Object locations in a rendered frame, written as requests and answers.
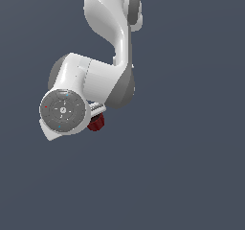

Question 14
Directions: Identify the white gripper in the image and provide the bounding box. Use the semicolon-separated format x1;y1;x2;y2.
38;102;107;143

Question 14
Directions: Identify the dark red block object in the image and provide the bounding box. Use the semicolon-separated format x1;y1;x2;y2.
86;112;106;132

